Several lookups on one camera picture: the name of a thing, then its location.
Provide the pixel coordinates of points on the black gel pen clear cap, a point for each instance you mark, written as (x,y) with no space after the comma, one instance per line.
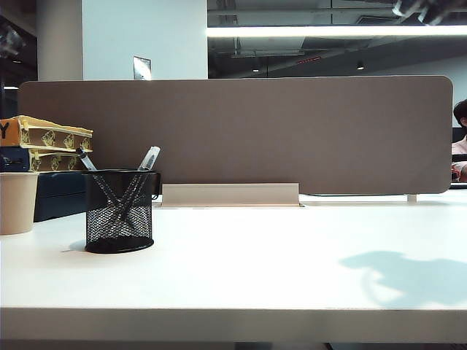
(155,153)

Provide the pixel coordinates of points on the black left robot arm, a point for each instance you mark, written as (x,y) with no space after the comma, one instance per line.
(9,40)

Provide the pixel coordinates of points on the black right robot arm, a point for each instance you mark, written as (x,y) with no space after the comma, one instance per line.
(430,11)

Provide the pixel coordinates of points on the clear pen with clear cap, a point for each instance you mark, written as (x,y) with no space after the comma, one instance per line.
(143,165)

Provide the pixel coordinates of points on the black mesh pen holder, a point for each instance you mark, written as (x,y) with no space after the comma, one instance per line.
(118,226)

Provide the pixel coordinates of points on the clear pen black end plug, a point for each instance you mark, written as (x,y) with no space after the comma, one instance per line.
(83,157)

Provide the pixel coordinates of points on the brown desk divider panel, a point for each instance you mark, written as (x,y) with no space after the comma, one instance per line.
(255,135)

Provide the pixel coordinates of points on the long ceiling light strip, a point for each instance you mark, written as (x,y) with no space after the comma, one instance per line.
(328,30)

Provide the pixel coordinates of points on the dark navy box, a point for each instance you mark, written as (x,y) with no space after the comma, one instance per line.
(58,197)

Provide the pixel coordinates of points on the large yellow cartoon print box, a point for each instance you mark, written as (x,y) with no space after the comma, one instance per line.
(54,136)

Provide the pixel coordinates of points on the beige paper cup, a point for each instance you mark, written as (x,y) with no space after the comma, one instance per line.
(16,204)

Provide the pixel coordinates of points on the blue box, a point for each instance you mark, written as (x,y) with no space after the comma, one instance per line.
(14,158)

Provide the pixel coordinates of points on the person in pink shirt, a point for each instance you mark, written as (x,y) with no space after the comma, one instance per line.
(460,113)

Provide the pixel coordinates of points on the silver wall plate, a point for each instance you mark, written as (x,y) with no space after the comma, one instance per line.
(141,67)

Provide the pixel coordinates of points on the white divider bracket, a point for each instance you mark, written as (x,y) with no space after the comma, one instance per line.
(411,198)

